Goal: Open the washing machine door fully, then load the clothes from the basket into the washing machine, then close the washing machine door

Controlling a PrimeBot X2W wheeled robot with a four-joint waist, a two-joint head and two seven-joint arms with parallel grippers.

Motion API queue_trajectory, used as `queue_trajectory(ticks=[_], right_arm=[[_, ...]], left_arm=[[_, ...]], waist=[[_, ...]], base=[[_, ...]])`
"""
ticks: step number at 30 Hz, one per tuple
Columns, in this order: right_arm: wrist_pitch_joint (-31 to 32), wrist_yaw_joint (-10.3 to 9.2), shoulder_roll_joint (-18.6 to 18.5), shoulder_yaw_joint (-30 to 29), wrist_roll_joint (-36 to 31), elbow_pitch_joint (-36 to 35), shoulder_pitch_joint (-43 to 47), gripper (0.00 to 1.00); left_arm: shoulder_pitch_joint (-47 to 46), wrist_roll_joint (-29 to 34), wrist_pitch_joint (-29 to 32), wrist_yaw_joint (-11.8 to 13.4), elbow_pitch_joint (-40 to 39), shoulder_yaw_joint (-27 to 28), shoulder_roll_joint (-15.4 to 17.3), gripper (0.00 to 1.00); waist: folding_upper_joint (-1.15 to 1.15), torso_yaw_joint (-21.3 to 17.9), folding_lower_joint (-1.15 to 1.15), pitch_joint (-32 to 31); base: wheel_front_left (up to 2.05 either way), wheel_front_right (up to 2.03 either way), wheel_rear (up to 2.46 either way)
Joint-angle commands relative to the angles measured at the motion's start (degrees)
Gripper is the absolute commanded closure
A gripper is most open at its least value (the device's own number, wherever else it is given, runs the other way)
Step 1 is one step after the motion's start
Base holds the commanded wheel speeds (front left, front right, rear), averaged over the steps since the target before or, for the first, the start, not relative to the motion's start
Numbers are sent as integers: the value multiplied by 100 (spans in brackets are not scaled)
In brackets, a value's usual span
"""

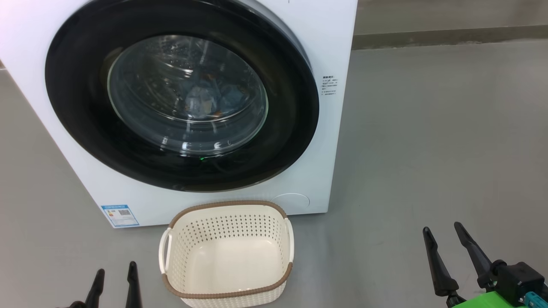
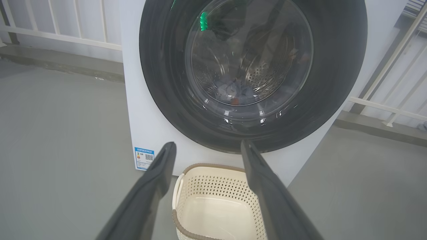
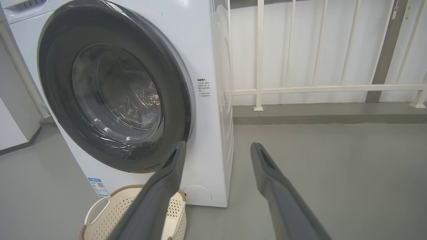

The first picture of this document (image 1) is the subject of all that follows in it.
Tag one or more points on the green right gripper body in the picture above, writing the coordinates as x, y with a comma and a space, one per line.
488, 301

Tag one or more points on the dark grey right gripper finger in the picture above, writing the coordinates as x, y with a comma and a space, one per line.
477, 261
441, 278

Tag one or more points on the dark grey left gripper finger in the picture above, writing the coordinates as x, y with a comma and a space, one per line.
133, 288
96, 293

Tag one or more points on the round dark glass washer door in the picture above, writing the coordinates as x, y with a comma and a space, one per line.
85, 107

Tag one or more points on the blue bear print clothes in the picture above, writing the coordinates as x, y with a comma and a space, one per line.
205, 102

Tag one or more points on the cream perforated laundry basket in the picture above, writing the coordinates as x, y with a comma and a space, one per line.
231, 265

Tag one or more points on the white front-load washing machine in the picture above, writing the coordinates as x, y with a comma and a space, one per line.
334, 149

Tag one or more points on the blue energy label sticker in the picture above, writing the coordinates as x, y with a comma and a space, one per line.
120, 216

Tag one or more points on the round white filter cover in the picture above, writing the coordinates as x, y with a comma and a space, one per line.
291, 202

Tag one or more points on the printed text label on washer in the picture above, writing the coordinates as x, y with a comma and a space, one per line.
329, 85

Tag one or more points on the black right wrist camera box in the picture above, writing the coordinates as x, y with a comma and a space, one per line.
520, 280

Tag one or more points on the teal right camera connector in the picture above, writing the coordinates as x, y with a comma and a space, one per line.
535, 299

